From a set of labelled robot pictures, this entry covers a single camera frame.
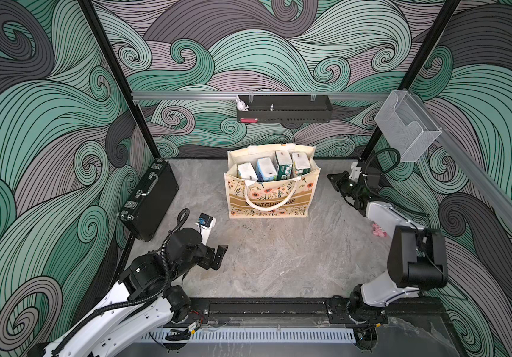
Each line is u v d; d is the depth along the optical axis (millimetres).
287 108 951
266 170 815
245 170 796
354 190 777
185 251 483
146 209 809
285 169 820
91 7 713
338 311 728
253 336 760
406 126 783
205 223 580
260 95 956
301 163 814
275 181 757
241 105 852
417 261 445
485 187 588
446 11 713
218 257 600
